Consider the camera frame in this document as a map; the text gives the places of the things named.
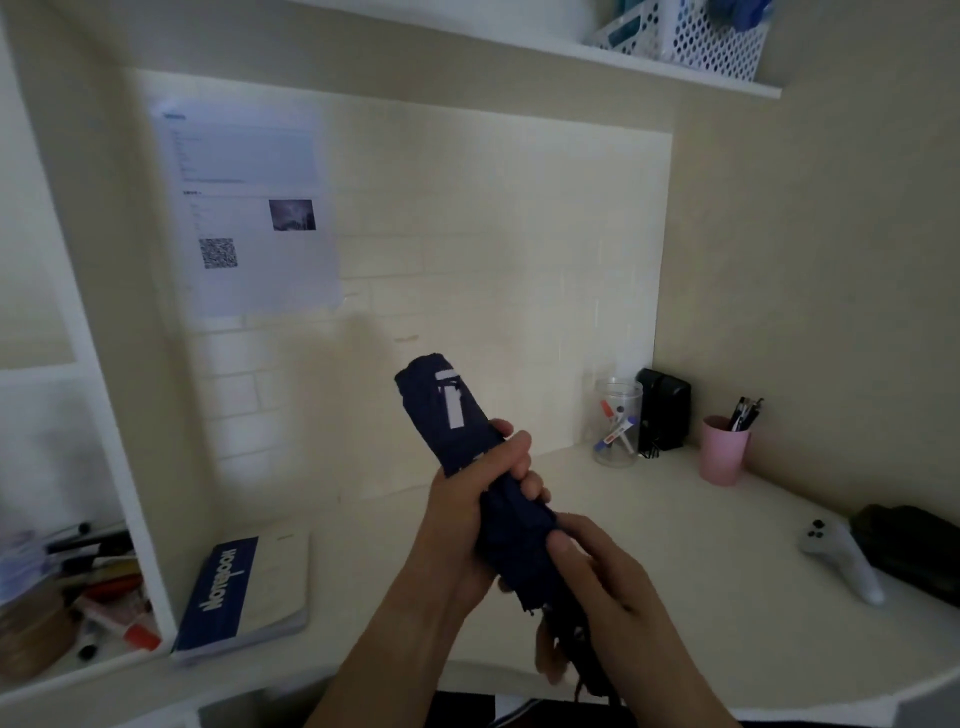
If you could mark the person's right hand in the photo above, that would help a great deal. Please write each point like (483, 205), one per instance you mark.
(622, 600)

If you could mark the person's left hand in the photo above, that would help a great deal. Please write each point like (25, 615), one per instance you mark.
(450, 525)

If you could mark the person's left fingers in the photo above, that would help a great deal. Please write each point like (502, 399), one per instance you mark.
(523, 461)

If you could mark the person's right thumb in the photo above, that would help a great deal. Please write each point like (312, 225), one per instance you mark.
(568, 559)

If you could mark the navy blue umbrella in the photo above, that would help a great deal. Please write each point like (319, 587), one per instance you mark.
(517, 525)

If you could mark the person's right forearm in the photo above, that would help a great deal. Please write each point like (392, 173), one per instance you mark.
(675, 690)

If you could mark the person's left forearm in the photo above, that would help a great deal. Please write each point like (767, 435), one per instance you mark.
(390, 660)

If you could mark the white pen with blue cap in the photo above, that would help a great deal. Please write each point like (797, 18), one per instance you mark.
(616, 435)

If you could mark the white pen with red cap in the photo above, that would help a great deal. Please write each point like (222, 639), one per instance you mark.
(611, 409)

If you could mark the clear plastic jar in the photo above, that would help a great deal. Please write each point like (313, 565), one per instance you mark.
(619, 390)

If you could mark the black binder clip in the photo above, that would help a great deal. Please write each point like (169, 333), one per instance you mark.
(648, 450)

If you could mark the black rectangular box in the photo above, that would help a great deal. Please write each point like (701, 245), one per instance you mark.
(666, 409)

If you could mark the pink cup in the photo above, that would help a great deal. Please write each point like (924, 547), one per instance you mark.
(724, 454)

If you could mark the cluster of dark pens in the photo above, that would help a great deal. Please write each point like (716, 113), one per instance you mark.
(744, 415)

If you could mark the white game controller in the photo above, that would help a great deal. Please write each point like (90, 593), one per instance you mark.
(844, 559)

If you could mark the blue and white notebook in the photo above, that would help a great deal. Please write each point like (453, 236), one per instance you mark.
(247, 592)

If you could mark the black pouch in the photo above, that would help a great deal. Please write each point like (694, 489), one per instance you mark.
(915, 547)

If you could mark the printed white paper sheet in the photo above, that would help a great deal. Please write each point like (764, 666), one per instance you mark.
(247, 210)

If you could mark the white shelving unit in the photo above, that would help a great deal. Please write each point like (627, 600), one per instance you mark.
(112, 450)

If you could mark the white marker with red cap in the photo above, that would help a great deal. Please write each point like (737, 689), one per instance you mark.
(120, 622)

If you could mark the yellow marker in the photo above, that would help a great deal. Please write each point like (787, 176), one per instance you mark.
(101, 576)

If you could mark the teal box in basket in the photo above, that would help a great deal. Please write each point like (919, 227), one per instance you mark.
(626, 26)

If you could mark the white perforated plastic basket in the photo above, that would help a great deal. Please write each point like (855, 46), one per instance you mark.
(705, 41)

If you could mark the small black marker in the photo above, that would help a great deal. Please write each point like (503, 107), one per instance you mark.
(88, 643)

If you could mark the blue item in basket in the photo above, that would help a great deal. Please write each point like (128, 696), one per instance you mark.
(739, 11)

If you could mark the clear plastic bag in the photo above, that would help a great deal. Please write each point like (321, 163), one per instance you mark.
(19, 562)

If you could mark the white wall shelf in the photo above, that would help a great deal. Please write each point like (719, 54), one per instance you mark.
(525, 41)

